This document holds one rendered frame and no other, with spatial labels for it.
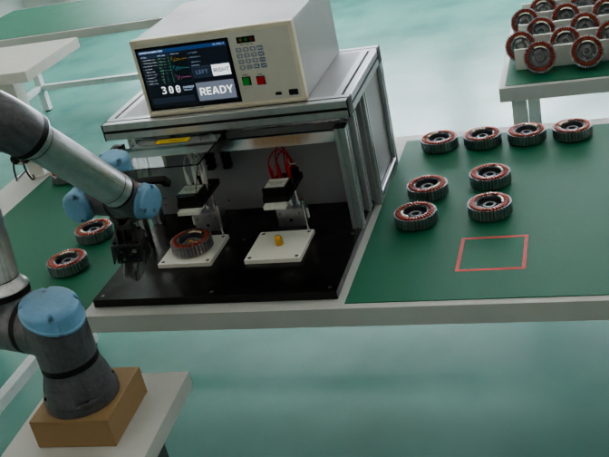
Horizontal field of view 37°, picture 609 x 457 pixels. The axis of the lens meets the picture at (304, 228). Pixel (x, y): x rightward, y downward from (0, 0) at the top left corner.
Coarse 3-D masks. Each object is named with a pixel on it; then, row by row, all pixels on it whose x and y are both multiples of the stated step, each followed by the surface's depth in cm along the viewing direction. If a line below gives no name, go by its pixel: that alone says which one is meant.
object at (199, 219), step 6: (204, 210) 253; (210, 210) 252; (222, 210) 253; (198, 216) 252; (204, 216) 251; (210, 216) 251; (216, 216) 250; (222, 216) 253; (198, 222) 253; (204, 222) 252; (210, 222) 252; (216, 222) 251; (222, 222) 252; (210, 228) 253; (216, 228) 252
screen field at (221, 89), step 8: (224, 80) 231; (232, 80) 230; (200, 88) 234; (208, 88) 233; (216, 88) 233; (224, 88) 232; (232, 88) 231; (200, 96) 235; (208, 96) 234; (216, 96) 234; (224, 96) 233; (232, 96) 233
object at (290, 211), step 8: (304, 200) 246; (288, 208) 244; (296, 208) 243; (280, 216) 245; (288, 216) 244; (296, 216) 244; (280, 224) 246; (288, 224) 246; (296, 224) 245; (304, 224) 244
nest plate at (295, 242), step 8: (264, 232) 243; (272, 232) 242; (280, 232) 241; (288, 232) 240; (296, 232) 239; (304, 232) 238; (312, 232) 237; (256, 240) 239; (264, 240) 239; (272, 240) 238; (288, 240) 236; (296, 240) 235; (304, 240) 234; (256, 248) 235; (264, 248) 234; (272, 248) 234; (280, 248) 233; (288, 248) 232; (296, 248) 231; (304, 248) 230; (248, 256) 233; (256, 256) 232; (264, 256) 231; (272, 256) 230; (280, 256) 229; (288, 256) 228; (296, 256) 227
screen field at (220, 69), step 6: (198, 66) 231; (204, 66) 230; (210, 66) 230; (216, 66) 230; (222, 66) 229; (228, 66) 229; (198, 72) 232; (204, 72) 231; (210, 72) 231; (216, 72) 230; (222, 72) 230; (228, 72) 230
